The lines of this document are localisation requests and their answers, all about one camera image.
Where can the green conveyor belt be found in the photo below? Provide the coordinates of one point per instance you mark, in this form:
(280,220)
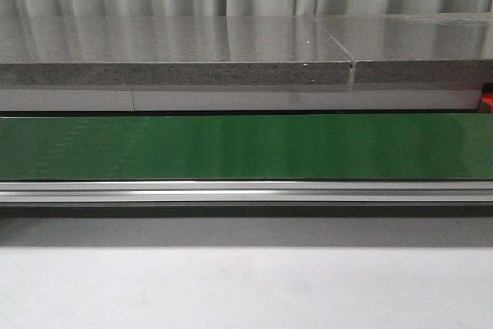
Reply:
(371,146)

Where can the grey speckled stone slab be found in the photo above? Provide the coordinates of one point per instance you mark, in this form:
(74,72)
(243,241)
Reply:
(161,51)

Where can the white cabinet panel under slab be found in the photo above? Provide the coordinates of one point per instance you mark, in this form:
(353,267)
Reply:
(183,98)

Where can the red object at edge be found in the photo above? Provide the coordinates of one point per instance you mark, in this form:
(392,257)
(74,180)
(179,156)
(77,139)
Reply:
(486,103)

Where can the aluminium conveyor side rail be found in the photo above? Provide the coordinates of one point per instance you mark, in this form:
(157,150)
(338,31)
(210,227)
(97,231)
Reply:
(64,193)

